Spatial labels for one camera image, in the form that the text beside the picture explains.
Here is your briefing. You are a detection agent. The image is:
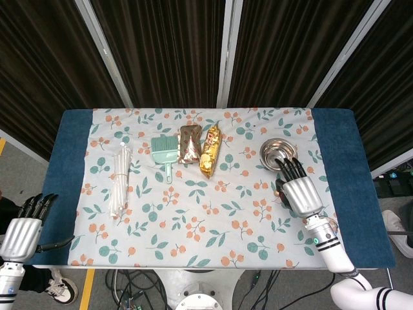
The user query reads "black floor cable bundle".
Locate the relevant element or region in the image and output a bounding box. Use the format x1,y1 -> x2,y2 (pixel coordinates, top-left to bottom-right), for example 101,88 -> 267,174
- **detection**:
245,269 -> 338,310
106,269 -> 172,310

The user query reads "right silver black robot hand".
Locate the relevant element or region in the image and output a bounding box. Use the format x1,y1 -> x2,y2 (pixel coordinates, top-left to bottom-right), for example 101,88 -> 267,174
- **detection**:
274,157 -> 324,220

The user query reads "golden biscuit packet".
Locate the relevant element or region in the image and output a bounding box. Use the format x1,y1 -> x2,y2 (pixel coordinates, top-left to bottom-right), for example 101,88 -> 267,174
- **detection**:
199,123 -> 224,180

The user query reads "dark pleated curtain panel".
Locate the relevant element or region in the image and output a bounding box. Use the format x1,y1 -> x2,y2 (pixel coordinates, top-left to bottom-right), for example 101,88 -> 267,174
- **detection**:
317,0 -> 413,172
227,0 -> 377,109
0,0 -> 125,162
86,0 -> 227,109

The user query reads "stainless steel bowl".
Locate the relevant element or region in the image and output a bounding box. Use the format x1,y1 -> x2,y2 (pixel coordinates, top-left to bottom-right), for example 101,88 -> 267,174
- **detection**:
259,138 -> 298,172

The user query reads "mint green dustpan brush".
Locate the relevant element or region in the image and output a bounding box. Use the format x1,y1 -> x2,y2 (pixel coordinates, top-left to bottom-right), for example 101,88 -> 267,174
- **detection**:
150,135 -> 179,185

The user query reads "white table frame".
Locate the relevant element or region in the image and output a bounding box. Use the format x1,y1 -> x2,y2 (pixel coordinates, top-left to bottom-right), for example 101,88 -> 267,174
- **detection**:
32,263 -> 390,271

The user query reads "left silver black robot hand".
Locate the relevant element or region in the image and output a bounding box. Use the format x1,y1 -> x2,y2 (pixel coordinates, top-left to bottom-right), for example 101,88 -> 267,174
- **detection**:
0,192 -> 76,263

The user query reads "floral fruit print tablecloth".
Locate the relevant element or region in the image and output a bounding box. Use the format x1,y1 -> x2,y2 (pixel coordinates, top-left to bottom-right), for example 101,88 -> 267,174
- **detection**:
68,107 -> 330,269

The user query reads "bundle of clear straws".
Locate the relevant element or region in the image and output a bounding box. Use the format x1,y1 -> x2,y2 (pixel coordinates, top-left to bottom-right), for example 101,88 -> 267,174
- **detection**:
108,141 -> 134,219

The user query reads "silver brown snack packet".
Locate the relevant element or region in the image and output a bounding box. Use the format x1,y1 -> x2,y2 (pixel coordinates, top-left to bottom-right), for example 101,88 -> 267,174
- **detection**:
177,124 -> 203,165

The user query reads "white screen frame post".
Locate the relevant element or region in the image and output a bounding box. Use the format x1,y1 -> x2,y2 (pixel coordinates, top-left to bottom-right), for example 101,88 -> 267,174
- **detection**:
215,0 -> 243,109
76,0 -> 134,109
0,128 -> 51,164
370,160 -> 413,179
308,0 -> 387,109

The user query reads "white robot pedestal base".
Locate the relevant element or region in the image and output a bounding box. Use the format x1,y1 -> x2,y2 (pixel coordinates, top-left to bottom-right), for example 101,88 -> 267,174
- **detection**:
153,267 -> 248,310

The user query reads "blue table cover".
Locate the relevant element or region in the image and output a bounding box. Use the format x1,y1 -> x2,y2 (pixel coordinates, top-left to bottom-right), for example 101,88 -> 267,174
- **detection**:
24,108 -> 397,268

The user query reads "black equipment with lights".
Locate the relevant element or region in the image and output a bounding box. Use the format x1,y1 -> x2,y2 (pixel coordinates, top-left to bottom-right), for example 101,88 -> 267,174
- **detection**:
372,166 -> 413,198

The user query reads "white black sneaker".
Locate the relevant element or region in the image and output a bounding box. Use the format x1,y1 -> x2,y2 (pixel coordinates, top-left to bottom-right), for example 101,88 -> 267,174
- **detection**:
44,270 -> 79,305

